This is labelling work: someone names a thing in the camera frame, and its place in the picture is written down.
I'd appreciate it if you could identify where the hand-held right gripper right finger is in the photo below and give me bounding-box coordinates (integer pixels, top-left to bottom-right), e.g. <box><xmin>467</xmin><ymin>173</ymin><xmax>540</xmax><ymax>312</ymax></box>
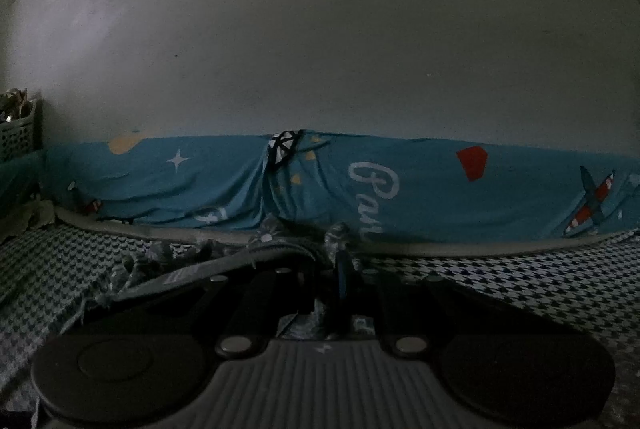
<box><xmin>336</xmin><ymin>254</ymin><xmax>566</xmax><ymax>357</ymax></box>

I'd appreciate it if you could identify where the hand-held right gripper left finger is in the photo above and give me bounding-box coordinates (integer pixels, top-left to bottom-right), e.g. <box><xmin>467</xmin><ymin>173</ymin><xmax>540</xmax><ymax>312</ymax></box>
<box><xmin>82</xmin><ymin>259</ymin><xmax>337</xmax><ymax>355</ymax></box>

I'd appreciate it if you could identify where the dark doodle print jacket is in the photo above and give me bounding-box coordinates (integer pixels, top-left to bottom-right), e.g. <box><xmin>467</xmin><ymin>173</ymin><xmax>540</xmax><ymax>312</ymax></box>
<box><xmin>77</xmin><ymin>216</ymin><xmax>381</xmax><ymax>342</ymax></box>

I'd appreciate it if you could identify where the blue printed bedsheet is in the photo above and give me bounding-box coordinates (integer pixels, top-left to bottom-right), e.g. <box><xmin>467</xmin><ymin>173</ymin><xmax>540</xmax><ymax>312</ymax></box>
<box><xmin>0</xmin><ymin>131</ymin><xmax>640</xmax><ymax>245</ymax></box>

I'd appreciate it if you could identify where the black white patterned clip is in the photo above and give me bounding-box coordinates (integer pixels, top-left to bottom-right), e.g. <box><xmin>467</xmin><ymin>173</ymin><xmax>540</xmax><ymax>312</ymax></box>
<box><xmin>266</xmin><ymin>129</ymin><xmax>307</xmax><ymax>170</ymax></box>

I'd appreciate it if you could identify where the houndstooth bed mat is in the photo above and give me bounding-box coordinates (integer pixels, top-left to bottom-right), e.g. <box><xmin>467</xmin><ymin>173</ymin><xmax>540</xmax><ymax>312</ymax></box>
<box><xmin>0</xmin><ymin>206</ymin><xmax>640</xmax><ymax>429</ymax></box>

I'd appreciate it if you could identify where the pale crumpled cloth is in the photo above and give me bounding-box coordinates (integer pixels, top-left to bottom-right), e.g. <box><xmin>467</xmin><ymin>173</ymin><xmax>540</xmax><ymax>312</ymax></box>
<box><xmin>0</xmin><ymin>199</ymin><xmax>56</xmax><ymax>240</ymax></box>

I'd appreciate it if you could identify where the plastic lattice basket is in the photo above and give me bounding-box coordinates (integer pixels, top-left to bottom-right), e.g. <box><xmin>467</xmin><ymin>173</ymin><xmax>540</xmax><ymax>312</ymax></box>
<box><xmin>0</xmin><ymin>89</ymin><xmax>43</xmax><ymax>160</ymax></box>

